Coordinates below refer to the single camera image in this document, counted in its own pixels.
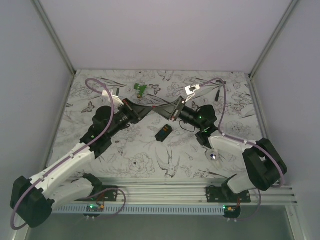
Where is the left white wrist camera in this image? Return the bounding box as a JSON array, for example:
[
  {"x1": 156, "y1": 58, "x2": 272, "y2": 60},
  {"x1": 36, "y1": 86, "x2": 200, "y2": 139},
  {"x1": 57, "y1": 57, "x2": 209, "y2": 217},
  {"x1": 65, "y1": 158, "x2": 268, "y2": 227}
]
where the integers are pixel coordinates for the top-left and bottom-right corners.
[{"x1": 101, "y1": 90, "x2": 124, "y2": 107}]

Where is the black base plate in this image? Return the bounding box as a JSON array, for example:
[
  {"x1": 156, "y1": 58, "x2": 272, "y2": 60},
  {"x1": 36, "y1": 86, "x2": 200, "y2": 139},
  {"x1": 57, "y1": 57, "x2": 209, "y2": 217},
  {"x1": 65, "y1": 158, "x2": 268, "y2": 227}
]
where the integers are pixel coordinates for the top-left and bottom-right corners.
[
  {"x1": 205, "y1": 185, "x2": 251, "y2": 204},
  {"x1": 79, "y1": 185, "x2": 118, "y2": 202}
]

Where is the right controller board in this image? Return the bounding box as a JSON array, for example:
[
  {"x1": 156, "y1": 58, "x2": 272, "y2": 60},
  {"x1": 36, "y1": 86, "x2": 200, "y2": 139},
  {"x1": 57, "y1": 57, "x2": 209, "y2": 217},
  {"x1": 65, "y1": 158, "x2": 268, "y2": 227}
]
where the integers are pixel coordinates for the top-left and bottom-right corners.
[{"x1": 223, "y1": 205, "x2": 241, "y2": 220}]

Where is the purple cable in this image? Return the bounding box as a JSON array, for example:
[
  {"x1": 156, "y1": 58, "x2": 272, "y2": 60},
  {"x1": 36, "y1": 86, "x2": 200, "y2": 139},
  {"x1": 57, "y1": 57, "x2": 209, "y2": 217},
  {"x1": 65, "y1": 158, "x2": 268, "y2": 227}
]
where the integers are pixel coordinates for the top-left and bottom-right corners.
[
  {"x1": 10, "y1": 78, "x2": 118, "y2": 230},
  {"x1": 199, "y1": 77, "x2": 286, "y2": 188}
]

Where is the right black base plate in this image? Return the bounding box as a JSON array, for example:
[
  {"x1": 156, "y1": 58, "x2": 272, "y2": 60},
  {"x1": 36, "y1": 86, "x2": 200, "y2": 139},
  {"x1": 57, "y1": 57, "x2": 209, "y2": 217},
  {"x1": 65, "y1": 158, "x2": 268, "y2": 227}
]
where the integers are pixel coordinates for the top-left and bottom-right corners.
[{"x1": 205, "y1": 185, "x2": 251, "y2": 204}]

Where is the aluminium rail frame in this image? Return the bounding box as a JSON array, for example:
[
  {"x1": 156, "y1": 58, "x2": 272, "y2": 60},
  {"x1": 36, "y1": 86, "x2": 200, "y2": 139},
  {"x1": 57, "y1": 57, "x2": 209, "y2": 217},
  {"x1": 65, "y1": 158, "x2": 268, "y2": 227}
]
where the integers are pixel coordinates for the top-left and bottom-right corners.
[{"x1": 22, "y1": 177, "x2": 298, "y2": 206}]

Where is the left controller board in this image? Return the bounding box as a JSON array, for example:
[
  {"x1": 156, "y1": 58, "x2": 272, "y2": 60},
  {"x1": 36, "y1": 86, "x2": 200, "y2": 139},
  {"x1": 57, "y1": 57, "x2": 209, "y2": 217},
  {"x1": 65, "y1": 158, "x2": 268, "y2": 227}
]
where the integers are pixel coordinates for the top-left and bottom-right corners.
[{"x1": 83, "y1": 204, "x2": 104, "y2": 219}]

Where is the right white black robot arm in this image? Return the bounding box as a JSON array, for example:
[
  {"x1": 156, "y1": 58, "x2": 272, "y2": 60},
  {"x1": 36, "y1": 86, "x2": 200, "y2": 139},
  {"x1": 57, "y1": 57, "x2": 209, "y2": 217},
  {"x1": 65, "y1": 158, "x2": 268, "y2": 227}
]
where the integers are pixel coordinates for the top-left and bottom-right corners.
[{"x1": 153, "y1": 97, "x2": 288, "y2": 203}]

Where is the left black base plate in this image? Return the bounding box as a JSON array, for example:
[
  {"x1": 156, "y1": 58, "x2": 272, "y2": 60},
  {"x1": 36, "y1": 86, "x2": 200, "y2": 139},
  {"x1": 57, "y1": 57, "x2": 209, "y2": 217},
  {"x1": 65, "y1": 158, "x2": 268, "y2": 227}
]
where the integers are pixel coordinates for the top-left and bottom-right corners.
[{"x1": 79, "y1": 185, "x2": 118, "y2": 202}]

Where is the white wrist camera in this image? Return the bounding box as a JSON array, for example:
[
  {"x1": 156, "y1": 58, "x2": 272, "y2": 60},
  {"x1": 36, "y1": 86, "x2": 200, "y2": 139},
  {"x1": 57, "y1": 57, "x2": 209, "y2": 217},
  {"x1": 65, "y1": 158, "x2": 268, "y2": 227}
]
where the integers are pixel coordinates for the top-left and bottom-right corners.
[
  {"x1": 184, "y1": 84, "x2": 201, "y2": 102},
  {"x1": 101, "y1": 90, "x2": 124, "y2": 107}
]

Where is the small black hammer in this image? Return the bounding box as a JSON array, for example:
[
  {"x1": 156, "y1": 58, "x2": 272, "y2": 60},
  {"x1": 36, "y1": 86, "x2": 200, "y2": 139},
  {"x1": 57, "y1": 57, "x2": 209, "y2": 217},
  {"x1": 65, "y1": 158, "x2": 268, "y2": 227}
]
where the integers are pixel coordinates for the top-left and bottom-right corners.
[{"x1": 214, "y1": 80, "x2": 225, "y2": 102}]

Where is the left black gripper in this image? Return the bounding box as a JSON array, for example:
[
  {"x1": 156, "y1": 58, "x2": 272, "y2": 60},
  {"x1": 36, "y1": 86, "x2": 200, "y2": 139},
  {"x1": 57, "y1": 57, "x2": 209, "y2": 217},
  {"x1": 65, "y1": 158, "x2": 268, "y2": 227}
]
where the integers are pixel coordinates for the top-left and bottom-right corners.
[{"x1": 107, "y1": 98, "x2": 153, "y2": 138}]

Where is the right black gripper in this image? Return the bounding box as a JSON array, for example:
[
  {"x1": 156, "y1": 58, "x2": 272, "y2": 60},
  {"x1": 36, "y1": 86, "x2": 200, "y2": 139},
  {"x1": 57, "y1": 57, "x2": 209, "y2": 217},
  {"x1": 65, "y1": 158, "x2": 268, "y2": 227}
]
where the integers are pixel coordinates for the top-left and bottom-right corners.
[{"x1": 152, "y1": 96, "x2": 203, "y2": 130}]

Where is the black fuse box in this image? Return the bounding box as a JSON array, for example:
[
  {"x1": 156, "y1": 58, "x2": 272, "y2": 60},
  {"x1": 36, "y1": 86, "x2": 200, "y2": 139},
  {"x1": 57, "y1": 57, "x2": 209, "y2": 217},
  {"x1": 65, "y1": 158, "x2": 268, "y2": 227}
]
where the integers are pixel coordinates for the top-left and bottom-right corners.
[{"x1": 155, "y1": 124, "x2": 173, "y2": 143}]

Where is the slotted grey cable duct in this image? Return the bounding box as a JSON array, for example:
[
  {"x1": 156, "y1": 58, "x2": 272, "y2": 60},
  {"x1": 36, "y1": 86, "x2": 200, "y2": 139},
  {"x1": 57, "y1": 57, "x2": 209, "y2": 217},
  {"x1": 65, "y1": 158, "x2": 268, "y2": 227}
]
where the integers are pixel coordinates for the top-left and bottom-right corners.
[{"x1": 53, "y1": 203, "x2": 224, "y2": 216}]

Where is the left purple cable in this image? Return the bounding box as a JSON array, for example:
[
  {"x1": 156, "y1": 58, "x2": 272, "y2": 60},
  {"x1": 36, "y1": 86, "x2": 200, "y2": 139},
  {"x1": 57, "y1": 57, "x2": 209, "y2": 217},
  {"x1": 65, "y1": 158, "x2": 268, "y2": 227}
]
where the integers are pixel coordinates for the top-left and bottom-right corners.
[{"x1": 10, "y1": 78, "x2": 118, "y2": 230}]

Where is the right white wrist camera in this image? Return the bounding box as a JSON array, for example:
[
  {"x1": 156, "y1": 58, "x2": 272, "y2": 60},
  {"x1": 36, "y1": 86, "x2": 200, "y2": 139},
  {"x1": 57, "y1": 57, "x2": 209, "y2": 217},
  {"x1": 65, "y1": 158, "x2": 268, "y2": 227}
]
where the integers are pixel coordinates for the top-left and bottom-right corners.
[{"x1": 184, "y1": 84, "x2": 201, "y2": 102}]

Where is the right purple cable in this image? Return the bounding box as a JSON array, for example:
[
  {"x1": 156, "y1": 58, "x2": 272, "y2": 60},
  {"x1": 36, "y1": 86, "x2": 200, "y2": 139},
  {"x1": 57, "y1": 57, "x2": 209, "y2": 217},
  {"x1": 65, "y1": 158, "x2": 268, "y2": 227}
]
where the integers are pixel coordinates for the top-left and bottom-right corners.
[{"x1": 199, "y1": 77, "x2": 286, "y2": 188}]

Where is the floral patterned table mat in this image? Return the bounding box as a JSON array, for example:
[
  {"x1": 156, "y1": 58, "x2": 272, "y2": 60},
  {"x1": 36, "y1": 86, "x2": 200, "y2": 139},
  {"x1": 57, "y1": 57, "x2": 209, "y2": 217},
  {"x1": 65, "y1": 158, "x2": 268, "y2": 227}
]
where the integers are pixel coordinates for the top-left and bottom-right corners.
[{"x1": 48, "y1": 69, "x2": 262, "y2": 179}]

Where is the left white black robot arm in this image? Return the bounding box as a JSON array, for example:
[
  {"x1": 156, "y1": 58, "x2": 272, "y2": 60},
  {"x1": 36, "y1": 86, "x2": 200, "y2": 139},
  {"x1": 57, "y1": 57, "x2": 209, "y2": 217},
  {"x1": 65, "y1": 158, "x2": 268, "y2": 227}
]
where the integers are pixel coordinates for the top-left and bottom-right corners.
[{"x1": 10, "y1": 98, "x2": 153, "y2": 230}]

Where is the controller board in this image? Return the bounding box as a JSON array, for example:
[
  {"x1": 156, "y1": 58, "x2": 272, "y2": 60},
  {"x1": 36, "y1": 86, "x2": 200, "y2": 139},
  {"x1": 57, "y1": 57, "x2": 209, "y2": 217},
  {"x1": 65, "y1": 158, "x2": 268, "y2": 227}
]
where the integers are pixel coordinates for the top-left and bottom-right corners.
[
  {"x1": 83, "y1": 204, "x2": 104, "y2": 219},
  {"x1": 223, "y1": 205, "x2": 241, "y2": 220}
]

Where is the white blue capped part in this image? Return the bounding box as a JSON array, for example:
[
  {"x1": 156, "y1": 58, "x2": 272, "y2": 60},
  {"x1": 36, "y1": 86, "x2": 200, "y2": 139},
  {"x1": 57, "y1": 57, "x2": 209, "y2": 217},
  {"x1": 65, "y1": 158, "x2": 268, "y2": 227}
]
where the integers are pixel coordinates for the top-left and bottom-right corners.
[{"x1": 206, "y1": 149, "x2": 220, "y2": 162}]

